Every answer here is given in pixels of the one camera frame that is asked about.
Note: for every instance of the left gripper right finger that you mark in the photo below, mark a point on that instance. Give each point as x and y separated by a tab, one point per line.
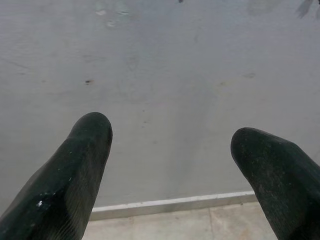
282	180

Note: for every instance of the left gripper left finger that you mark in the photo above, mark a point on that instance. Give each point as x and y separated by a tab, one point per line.
57	180

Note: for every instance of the pale wall baseboard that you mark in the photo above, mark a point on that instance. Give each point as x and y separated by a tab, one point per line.
172	203

